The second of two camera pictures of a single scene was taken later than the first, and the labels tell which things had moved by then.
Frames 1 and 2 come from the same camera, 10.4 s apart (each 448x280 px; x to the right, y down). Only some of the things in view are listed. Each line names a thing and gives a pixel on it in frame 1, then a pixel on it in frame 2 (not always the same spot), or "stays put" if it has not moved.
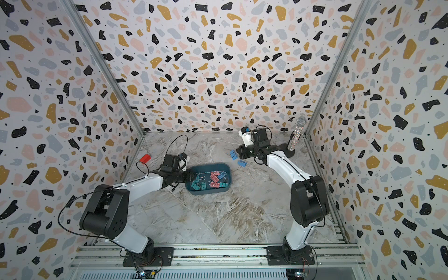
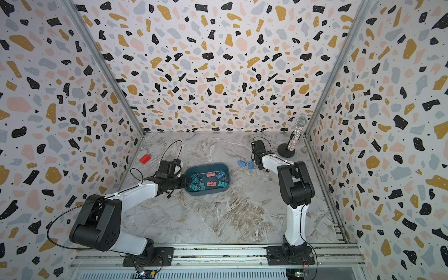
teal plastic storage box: x=207 y=178 stays put
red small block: x=145 y=158 stays put
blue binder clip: x=233 y=154 → x=242 y=163
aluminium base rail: x=336 y=262 stays put
